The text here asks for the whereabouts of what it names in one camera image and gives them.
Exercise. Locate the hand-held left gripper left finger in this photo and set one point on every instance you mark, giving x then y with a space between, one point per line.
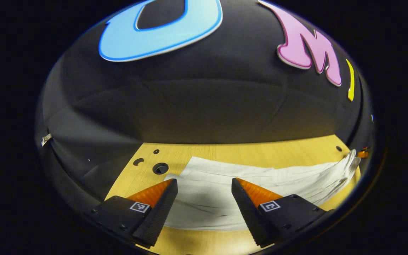
159 212

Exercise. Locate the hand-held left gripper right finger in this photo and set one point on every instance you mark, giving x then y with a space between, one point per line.
248 212

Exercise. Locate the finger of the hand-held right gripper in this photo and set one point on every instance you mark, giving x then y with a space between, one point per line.
363 153

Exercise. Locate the white jeans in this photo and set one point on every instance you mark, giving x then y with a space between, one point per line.
207 205

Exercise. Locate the black backdrop cloth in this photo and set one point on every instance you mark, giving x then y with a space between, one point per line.
207 106

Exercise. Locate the silver cloth clip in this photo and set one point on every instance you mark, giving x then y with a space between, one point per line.
46 140

